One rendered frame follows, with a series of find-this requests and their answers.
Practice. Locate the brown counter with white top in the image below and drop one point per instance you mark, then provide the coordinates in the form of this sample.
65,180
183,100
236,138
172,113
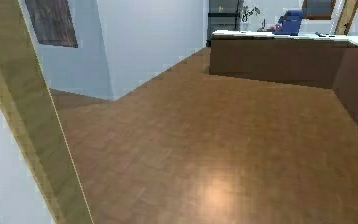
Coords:
273,60

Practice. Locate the green house plant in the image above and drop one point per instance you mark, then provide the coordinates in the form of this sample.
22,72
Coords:
248,13

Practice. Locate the small red object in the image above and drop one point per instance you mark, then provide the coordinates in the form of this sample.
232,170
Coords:
271,29

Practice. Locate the blue coffee machine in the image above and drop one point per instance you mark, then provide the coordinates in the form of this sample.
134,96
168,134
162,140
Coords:
291,22

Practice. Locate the small black flat object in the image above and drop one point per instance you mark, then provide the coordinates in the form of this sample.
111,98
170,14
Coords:
321,34

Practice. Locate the brown framed window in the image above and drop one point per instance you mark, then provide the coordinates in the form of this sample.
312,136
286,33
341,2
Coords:
318,9

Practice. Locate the tan wooden room door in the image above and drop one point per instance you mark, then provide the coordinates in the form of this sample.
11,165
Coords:
347,16

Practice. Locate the dark brown framed wall picture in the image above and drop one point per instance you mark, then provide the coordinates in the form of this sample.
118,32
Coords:
52,21

